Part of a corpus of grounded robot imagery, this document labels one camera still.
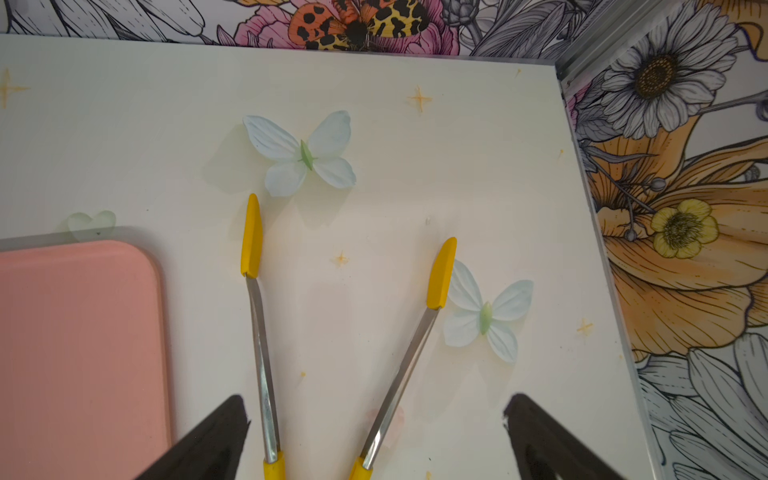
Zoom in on yellow steel tongs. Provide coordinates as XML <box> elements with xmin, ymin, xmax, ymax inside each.
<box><xmin>240</xmin><ymin>194</ymin><xmax>458</xmax><ymax>480</ymax></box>

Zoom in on pink plastic tray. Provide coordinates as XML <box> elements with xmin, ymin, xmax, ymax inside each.
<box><xmin>1</xmin><ymin>241</ymin><xmax>171</xmax><ymax>479</ymax></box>

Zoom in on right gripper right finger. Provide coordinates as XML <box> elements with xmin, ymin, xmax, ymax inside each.
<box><xmin>504</xmin><ymin>393</ymin><xmax>621</xmax><ymax>480</ymax></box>

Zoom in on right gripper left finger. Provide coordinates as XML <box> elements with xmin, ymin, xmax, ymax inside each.
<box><xmin>136</xmin><ymin>395</ymin><xmax>250</xmax><ymax>480</ymax></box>

